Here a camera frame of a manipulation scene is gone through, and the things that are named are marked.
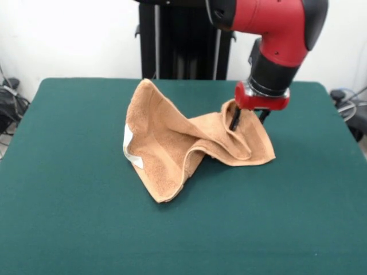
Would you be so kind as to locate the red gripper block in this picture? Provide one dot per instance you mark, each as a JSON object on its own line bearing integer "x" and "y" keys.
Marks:
{"x": 258, "y": 101}

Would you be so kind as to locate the tan terry towel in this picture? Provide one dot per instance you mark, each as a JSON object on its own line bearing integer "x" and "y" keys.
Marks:
{"x": 172, "y": 137}

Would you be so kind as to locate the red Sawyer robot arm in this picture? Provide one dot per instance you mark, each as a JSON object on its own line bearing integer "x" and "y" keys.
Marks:
{"x": 272, "y": 28}

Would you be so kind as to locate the dark green table cloth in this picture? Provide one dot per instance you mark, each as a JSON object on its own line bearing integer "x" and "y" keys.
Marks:
{"x": 86, "y": 200}

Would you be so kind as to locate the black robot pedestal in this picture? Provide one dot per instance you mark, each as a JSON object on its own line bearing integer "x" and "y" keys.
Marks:
{"x": 177, "y": 43}

